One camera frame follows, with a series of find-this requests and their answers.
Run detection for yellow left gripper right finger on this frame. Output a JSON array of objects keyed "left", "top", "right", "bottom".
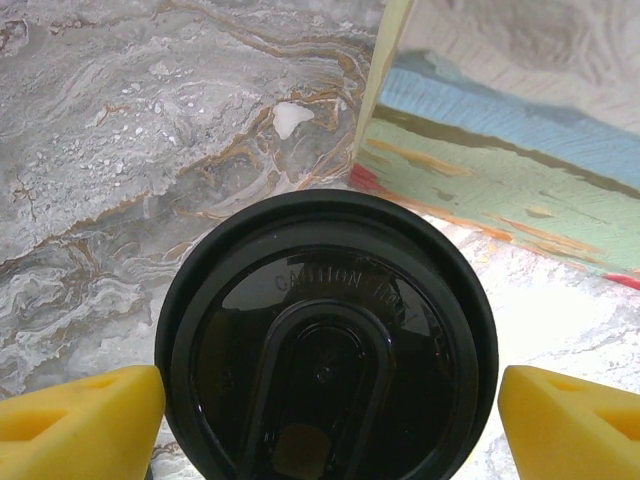
[{"left": 499, "top": 364, "right": 640, "bottom": 480}]

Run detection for black plastic cup lid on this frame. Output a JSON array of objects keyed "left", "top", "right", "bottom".
[{"left": 153, "top": 188, "right": 500, "bottom": 480}]

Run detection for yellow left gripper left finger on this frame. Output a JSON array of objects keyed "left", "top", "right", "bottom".
[{"left": 0, "top": 364, "right": 166, "bottom": 480}]

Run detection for colourful paper bag white handles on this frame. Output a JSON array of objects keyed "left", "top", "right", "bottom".
[{"left": 349, "top": 0, "right": 640, "bottom": 292}]

